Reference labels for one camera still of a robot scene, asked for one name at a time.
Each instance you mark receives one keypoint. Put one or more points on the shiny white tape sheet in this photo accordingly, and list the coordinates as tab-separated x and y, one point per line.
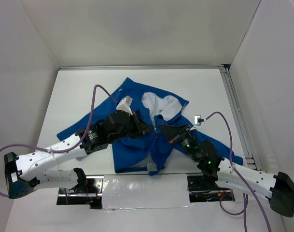
145	192

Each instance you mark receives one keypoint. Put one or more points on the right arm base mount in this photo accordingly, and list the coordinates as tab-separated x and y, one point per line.
201	191

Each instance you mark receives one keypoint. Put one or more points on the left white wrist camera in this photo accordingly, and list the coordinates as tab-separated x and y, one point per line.
124	105

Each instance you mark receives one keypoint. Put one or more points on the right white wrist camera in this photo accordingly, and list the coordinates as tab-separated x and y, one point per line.
197	122

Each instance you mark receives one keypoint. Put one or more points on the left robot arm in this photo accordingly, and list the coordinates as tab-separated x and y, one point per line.
27	173

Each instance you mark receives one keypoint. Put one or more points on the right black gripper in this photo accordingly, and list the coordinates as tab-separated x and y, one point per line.
173	131

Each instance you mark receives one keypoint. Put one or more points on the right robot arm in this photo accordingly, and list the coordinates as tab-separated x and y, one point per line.
277	189

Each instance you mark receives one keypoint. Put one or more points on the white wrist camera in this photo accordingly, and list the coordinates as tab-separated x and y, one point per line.
197	122
124	105

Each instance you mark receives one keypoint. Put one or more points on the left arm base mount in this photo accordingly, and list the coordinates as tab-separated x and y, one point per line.
87	190

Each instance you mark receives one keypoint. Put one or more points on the blue zip jacket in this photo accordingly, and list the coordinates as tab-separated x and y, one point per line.
154	106

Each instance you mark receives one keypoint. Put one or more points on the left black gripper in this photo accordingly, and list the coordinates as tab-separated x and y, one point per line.
141	127

